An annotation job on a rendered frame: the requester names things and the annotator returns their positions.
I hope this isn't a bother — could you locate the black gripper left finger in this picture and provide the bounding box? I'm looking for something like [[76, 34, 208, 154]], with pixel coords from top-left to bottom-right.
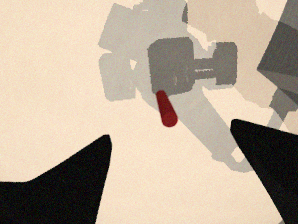
[[0, 133, 113, 224]]

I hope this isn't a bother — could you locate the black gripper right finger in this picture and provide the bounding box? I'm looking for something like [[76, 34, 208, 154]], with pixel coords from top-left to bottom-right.
[[230, 119, 298, 224]]

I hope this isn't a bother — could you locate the red peg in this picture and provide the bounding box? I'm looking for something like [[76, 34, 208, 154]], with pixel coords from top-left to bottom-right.
[[156, 89, 178, 128]]

